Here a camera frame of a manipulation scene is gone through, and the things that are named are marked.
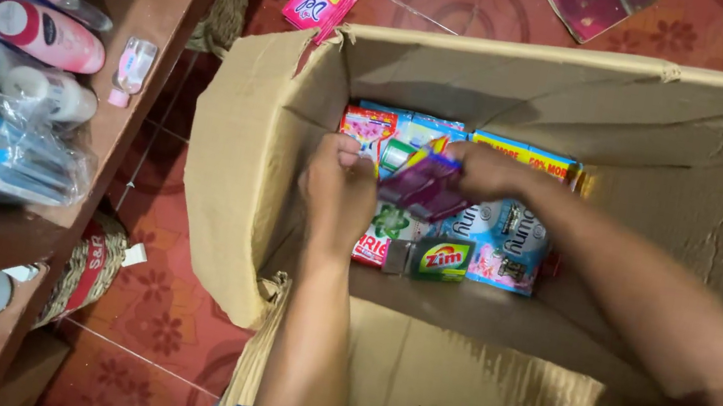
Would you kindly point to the green dish soap sachet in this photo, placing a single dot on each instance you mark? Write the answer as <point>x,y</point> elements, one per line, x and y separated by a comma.
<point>444,259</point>

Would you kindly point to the red white detergent packet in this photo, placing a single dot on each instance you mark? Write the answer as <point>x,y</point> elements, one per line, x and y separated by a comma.
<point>386,229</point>

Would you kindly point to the red pink flowered sachet pack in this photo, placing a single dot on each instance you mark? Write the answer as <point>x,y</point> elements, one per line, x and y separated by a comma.
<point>366,129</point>

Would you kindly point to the person's left fingers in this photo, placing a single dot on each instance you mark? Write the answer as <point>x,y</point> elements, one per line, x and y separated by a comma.
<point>345,149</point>

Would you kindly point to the blue fabric softener pouch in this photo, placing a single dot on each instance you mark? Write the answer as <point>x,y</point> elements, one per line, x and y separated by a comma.
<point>508,246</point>

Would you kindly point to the small clear pink capped bottle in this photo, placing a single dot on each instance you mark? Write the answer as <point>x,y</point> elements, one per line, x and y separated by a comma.
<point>133,68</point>

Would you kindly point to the plain woven basket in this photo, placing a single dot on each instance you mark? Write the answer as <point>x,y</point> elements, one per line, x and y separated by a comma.
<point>225,8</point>

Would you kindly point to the large brown cardboard box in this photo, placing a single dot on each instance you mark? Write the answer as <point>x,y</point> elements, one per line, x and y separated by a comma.
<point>487,371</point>

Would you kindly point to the person's right fingers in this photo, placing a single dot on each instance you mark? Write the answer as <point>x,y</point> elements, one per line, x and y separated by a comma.
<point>466,156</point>

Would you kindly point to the purple sachet strip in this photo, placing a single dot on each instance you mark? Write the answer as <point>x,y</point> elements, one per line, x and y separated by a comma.
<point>426,188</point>

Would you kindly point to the light blue packets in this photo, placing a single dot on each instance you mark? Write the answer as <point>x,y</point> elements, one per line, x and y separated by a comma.
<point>418,124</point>

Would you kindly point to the green and white small packet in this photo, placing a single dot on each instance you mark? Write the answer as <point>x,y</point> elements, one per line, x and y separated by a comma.
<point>397,155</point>

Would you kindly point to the person's left hand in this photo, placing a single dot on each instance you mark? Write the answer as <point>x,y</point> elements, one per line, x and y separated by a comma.
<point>336,199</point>

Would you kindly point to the pink deodorant bottle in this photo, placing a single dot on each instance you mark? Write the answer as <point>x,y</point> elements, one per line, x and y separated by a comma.
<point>55,38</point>

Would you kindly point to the yellow and blue box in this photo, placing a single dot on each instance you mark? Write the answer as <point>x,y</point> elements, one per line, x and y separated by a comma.
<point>537,160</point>

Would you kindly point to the person's right hand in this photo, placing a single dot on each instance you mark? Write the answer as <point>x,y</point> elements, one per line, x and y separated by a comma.
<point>495,174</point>

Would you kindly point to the small grey packet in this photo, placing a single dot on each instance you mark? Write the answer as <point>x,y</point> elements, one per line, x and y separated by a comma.
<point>396,257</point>

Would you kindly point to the pink soap packet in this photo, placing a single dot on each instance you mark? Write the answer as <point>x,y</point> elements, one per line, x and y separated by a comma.
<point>320,1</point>

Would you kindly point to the woven basket with red label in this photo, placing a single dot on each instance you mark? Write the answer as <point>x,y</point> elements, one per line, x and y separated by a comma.
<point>89,271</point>

